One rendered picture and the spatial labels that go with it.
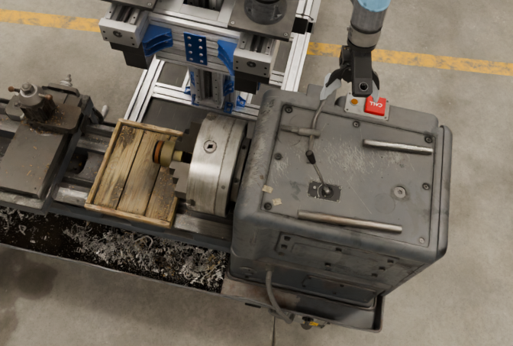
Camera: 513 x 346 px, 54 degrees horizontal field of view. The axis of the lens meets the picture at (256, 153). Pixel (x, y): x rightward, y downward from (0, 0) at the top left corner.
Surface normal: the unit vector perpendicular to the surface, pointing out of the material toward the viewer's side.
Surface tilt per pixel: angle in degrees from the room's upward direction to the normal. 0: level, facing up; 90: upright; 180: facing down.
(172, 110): 0
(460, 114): 0
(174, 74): 0
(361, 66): 17
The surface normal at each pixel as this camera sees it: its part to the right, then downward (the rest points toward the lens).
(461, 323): 0.06, -0.44
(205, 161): -0.04, -0.06
